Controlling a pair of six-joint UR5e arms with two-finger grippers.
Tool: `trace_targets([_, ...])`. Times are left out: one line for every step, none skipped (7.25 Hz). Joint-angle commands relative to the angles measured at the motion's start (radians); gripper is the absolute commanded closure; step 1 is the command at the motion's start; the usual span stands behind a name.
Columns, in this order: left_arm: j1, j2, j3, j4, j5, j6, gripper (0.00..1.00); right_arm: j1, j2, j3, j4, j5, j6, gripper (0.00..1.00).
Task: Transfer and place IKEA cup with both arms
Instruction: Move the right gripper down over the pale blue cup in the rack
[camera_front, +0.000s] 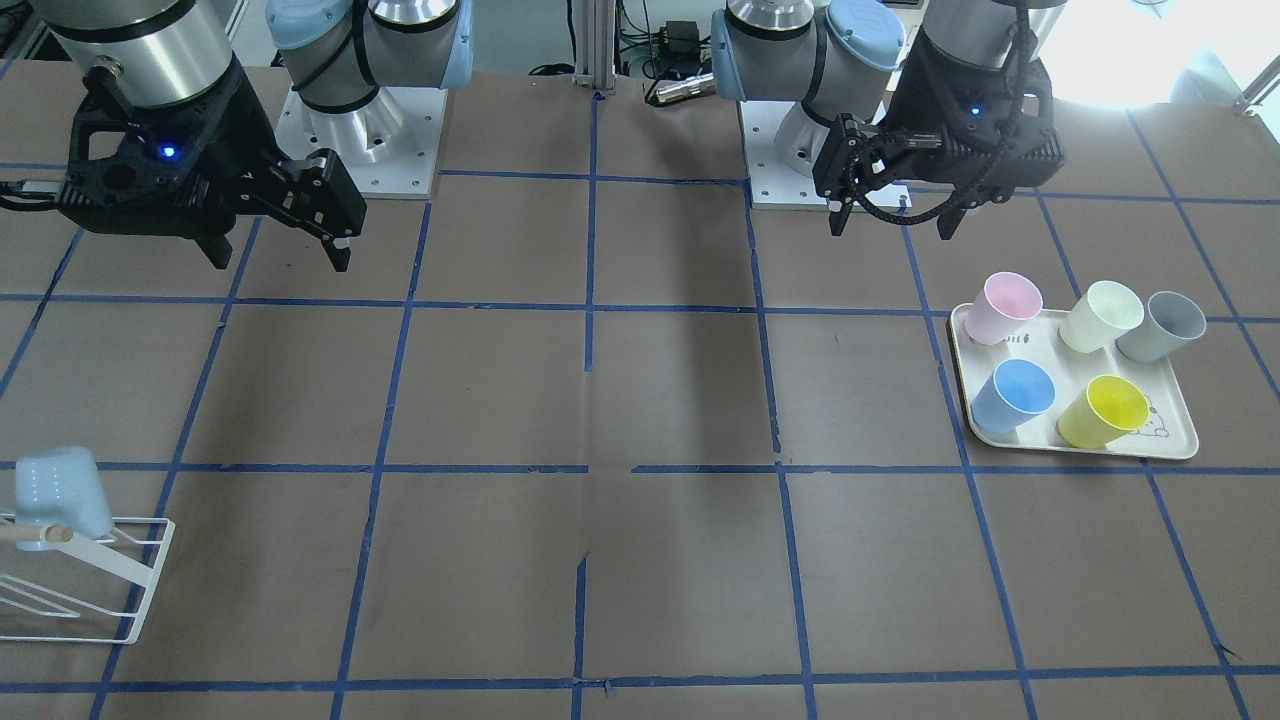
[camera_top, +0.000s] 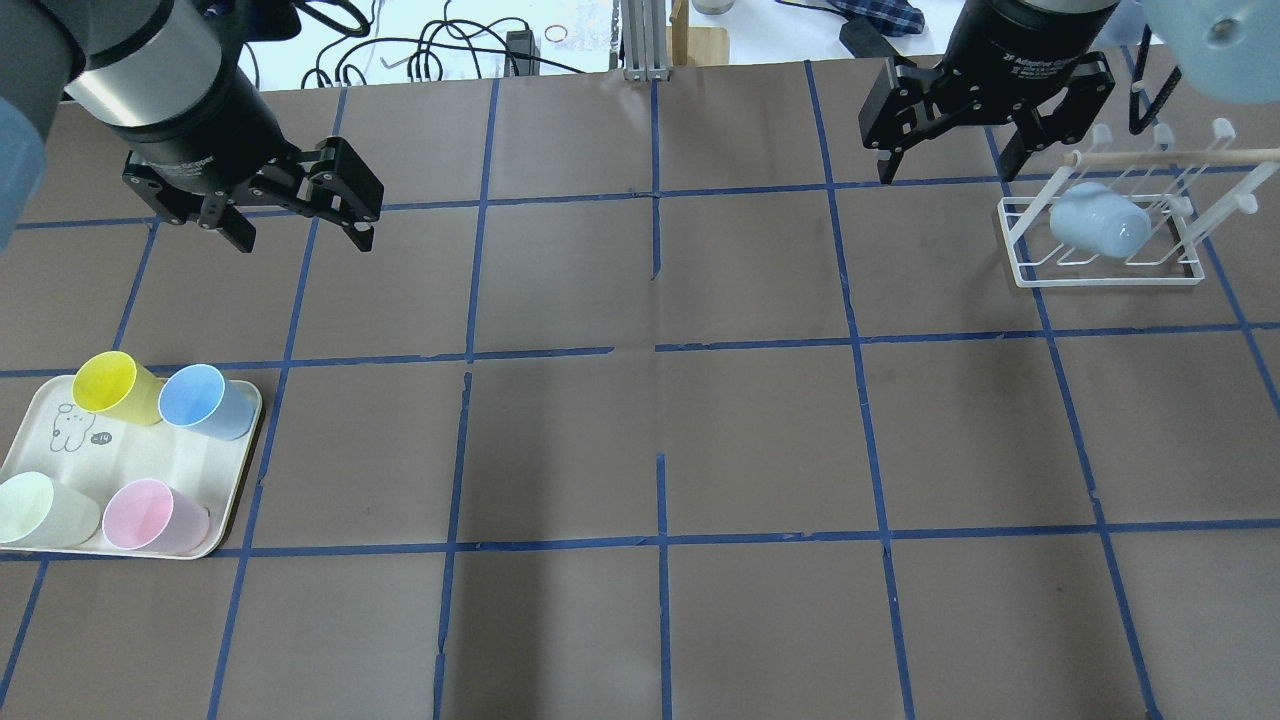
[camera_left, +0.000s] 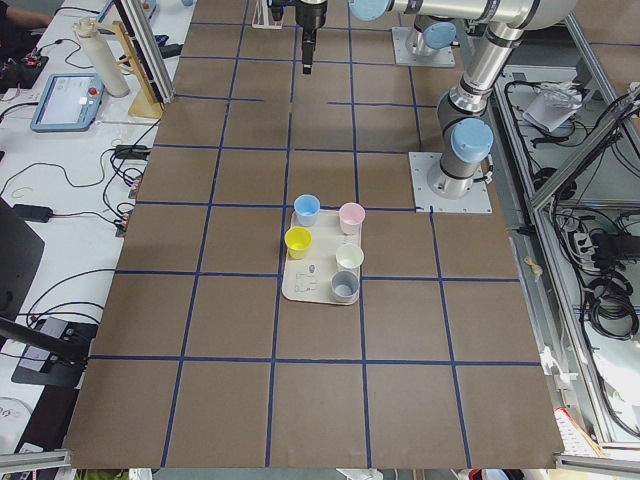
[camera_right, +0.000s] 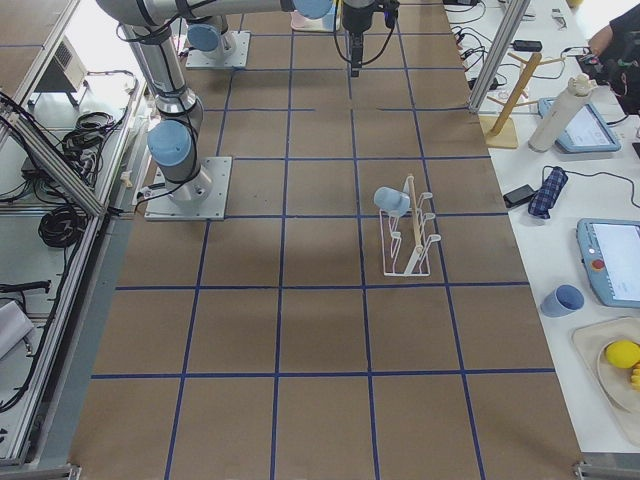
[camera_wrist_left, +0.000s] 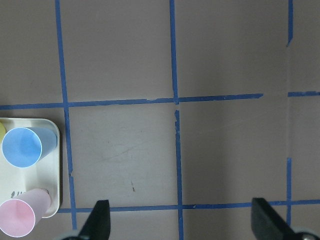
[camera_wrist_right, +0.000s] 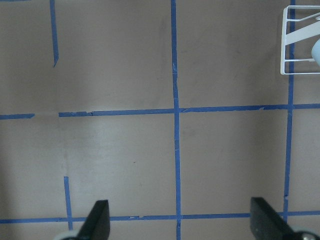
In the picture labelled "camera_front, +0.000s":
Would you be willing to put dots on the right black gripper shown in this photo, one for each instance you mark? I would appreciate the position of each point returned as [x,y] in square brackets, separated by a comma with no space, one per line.
[238,128]

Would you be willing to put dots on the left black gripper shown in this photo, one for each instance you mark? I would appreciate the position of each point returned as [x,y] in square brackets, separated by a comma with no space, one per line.
[912,100]

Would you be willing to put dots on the light blue cup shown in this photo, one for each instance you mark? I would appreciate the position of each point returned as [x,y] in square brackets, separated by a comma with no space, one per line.
[62,486]

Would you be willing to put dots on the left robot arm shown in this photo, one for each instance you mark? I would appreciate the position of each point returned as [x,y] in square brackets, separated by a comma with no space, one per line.
[846,57]

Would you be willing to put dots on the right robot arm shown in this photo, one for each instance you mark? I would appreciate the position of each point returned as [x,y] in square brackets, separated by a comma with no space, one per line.
[339,55]

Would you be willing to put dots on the pink cup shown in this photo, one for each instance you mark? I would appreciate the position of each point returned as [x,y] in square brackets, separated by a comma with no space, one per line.
[1007,302]

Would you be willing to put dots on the cream white cup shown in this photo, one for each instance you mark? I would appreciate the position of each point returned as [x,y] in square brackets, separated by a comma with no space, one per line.
[1105,312]

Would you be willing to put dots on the grey cup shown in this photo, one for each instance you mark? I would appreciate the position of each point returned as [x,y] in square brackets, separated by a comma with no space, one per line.
[1172,322]

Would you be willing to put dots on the yellow cup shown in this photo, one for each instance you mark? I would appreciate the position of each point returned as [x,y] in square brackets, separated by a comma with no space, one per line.
[1109,407]

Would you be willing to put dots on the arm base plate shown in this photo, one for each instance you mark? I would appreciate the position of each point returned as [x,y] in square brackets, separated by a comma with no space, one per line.
[389,147]
[781,143]

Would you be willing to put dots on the white wire cup rack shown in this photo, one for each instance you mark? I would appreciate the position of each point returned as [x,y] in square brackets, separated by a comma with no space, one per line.
[62,587]

